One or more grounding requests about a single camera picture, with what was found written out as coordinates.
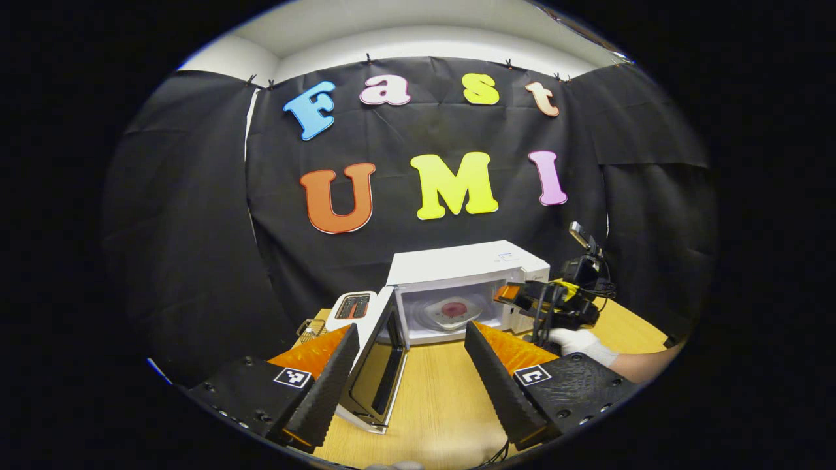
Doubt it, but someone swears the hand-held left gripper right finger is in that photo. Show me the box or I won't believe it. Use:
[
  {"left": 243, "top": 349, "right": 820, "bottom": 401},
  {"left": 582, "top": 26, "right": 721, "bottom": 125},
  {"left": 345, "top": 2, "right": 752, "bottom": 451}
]
[{"left": 464, "top": 320, "right": 644, "bottom": 451}]

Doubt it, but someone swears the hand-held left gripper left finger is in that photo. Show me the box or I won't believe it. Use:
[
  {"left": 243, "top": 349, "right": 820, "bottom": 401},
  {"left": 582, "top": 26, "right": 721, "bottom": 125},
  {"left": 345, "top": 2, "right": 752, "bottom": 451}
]
[{"left": 186, "top": 323, "right": 361, "bottom": 451}]

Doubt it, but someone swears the white microwave oven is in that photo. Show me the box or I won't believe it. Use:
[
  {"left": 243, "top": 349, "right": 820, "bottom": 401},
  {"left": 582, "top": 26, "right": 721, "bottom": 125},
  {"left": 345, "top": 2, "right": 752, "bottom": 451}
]
[{"left": 336, "top": 240, "right": 551, "bottom": 435}]

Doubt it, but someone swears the white square plate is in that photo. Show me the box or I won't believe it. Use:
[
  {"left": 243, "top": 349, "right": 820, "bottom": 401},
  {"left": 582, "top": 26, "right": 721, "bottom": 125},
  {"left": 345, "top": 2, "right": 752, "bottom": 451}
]
[{"left": 423, "top": 297, "right": 487, "bottom": 332}]

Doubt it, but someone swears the white toaster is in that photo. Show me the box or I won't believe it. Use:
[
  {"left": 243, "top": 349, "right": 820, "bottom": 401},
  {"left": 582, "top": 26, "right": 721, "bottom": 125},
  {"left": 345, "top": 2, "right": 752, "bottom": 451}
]
[{"left": 325, "top": 291, "right": 379, "bottom": 366}]

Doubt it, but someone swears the black backdrop cloth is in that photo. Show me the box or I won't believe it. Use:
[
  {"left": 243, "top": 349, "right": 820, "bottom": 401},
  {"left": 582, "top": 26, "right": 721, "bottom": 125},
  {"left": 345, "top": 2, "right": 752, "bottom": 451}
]
[{"left": 101, "top": 57, "right": 719, "bottom": 386}]

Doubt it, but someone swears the metal wire rack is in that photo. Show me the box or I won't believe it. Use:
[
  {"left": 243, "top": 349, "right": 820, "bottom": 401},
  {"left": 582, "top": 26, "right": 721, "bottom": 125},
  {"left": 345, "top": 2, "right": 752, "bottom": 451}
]
[{"left": 296, "top": 318, "right": 329, "bottom": 343}]

